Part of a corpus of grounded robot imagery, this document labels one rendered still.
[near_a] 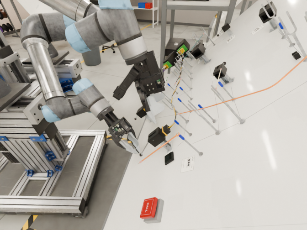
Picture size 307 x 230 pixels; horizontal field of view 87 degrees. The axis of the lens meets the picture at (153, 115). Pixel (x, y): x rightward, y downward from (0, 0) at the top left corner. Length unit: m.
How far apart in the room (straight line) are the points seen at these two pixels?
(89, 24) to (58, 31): 0.44
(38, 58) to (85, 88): 0.27
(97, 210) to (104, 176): 0.32
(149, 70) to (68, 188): 1.39
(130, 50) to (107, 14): 0.09
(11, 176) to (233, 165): 1.88
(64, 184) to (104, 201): 0.39
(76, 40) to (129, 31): 0.14
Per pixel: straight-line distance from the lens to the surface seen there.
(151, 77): 0.47
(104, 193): 1.79
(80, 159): 1.81
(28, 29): 0.91
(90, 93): 0.65
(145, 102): 0.48
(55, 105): 0.75
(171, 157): 0.58
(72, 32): 0.51
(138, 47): 0.46
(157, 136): 0.58
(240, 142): 0.46
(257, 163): 0.41
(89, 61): 4.18
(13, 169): 2.07
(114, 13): 0.46
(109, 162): 1.95
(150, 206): 0.51
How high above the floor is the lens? 1.58
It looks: 41 degrees down
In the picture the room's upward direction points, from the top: straight up
